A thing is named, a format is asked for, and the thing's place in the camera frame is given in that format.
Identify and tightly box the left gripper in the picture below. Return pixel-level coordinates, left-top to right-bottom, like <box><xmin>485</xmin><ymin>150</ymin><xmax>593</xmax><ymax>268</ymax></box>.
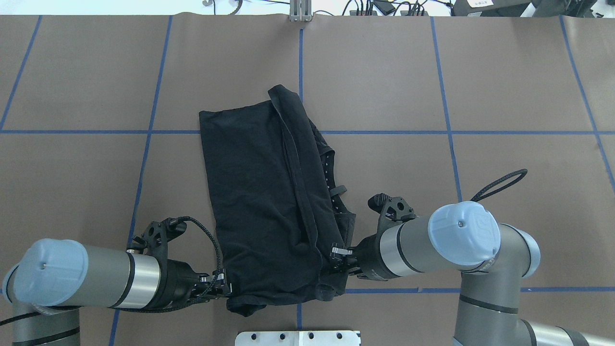
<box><xmin>154</xmin><ymin>260</ymin><xmax>232</xmax><ymax>308</ymax></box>

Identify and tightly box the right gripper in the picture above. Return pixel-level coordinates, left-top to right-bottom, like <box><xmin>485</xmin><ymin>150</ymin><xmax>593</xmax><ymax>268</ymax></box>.
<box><xmin>330</xmin><ymin>235</ymin><xmax>385</xmax><ymax>281</ymax></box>

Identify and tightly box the black graphic t-shirt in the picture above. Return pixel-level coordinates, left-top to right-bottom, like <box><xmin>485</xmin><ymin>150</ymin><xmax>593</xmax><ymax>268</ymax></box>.
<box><xmin>198</xmin><ymin>85</ymin><xmax>356</xmax><ymax>317</ymax></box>

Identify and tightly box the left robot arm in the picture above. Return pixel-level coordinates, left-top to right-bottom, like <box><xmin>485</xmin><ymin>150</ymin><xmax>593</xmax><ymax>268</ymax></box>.
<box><xmin>2</xmin><ymin>238</ymin><xmax>233</xmax><ymax>346</ymax></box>

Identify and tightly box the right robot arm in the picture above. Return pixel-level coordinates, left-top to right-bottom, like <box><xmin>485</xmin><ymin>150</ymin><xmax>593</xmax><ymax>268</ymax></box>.
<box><xmin>331</xmin><ymin>194</ymin><xmax>614</xmax><ymax>346</ymax></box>

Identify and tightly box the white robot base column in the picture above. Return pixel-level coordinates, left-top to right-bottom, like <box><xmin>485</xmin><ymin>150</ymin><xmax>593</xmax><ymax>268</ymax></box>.
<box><xmin>234</xmin><ymin>330</ymin><xmax>362</xmax><ymax>346</ymax></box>

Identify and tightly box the black power adapter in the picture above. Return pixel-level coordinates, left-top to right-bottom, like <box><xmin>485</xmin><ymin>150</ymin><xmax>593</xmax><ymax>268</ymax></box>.
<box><xmin>371</xmin><ymin>0</ymin><xmax>396</xmax><ymax>16</ymax></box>

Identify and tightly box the aluminium frame post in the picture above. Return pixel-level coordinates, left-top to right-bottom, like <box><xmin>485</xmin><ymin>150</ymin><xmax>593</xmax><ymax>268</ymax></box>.
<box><xmin>288</xmin><ymin>0</ymin><xmax>313</xmax><ymax>22</ymax></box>

